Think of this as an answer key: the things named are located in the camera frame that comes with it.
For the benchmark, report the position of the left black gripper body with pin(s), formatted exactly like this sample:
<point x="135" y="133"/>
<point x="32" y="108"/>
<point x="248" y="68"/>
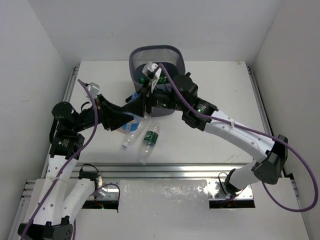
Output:
<point x="104" y="112"/>

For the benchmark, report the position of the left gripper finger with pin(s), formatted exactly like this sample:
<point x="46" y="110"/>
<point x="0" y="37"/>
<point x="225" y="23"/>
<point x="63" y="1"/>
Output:
<point x="117" y="120"/>
<point x="108" y="108"/>

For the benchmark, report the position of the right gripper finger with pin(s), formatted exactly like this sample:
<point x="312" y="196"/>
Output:
<point x="134" y="106"/>
<point x="140" y="95"/>

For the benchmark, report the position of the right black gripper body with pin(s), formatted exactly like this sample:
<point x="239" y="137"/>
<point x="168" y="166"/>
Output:
<point x="150" y="99"/>

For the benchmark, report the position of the clear bottle colourful label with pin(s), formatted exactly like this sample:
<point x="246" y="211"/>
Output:
<point x="132" y="125"/>

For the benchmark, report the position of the clear bottle white cap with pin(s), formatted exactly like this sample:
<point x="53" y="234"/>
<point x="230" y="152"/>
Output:
<point x="130" y="139"/>

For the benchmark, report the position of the green plastic bottle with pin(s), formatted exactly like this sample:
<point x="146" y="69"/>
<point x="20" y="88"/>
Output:
<point x="162" y="80"/>

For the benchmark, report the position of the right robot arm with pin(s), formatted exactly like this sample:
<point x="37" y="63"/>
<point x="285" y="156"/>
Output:
<point x="269" y="153"/>

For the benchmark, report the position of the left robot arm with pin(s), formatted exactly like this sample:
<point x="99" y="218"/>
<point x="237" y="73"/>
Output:
<point x="53" y="217"/>

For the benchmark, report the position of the grey mesh waste bin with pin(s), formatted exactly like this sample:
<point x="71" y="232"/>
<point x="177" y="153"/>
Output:
<point x="167" y="55"/>

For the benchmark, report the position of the clear bottle dark green label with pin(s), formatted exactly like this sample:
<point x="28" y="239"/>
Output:
<point x="149" y="141"/>

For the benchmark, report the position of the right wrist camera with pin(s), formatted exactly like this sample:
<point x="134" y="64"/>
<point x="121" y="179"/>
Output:
<point x="153" y="72"/>

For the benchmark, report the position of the left aluminium side rail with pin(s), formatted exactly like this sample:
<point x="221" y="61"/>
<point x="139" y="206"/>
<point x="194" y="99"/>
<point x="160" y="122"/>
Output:
<point x="63" y="120"/>

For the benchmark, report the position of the aluminium side rail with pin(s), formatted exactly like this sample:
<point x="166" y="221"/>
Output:
<point x="63" y="120"/>
<point x="261" y="107"/>

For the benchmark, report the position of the aluminium front rail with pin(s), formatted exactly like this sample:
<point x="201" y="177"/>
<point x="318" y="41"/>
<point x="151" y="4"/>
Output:
<point x="213" y="174"/>

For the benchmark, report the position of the right aluminium side rail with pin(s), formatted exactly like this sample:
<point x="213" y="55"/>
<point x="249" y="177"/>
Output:
<point x="261" y="107"/>

